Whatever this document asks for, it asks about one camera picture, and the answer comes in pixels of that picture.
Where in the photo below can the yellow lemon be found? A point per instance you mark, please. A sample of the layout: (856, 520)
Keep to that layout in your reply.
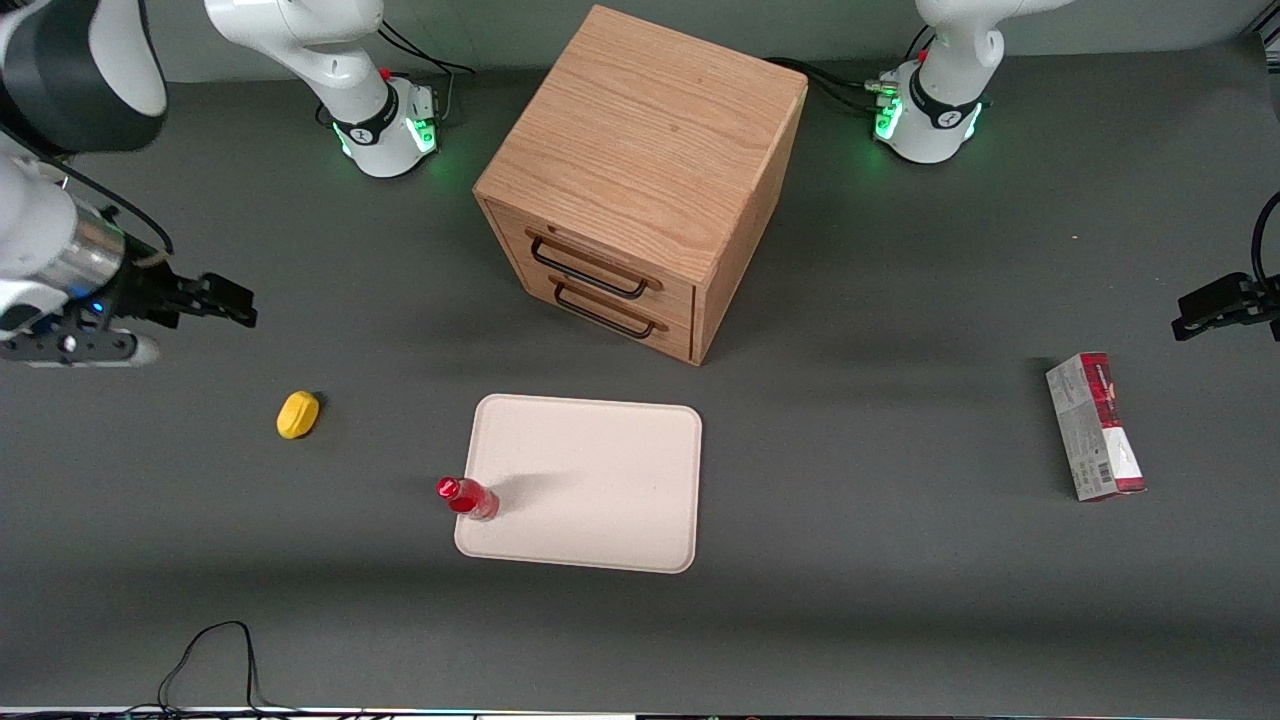
(297, 415)

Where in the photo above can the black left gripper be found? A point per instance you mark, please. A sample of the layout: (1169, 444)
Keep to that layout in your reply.
(1243, 298)

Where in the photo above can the wooden drawer front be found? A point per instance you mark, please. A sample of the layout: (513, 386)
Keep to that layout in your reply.
(620, 325)
(600, 262)

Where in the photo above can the cream rectangular tray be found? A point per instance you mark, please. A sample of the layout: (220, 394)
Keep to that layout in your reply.
(600, 490)

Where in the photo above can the red coke bottle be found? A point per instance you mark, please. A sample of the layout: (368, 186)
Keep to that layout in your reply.
(472, 500)

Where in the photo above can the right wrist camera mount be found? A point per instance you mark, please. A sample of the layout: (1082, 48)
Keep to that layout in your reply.
(70, 347)

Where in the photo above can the grey and red carton box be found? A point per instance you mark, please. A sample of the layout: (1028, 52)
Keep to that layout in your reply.
(1095, 430)

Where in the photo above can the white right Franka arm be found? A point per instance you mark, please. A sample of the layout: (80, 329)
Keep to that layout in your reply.
(300, 30)

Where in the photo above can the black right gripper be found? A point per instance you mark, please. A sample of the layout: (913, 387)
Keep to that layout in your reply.
(146, 292)

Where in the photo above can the wooden two-drawer cabinet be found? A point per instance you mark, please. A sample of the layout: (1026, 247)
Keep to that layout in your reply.
(640, 140)

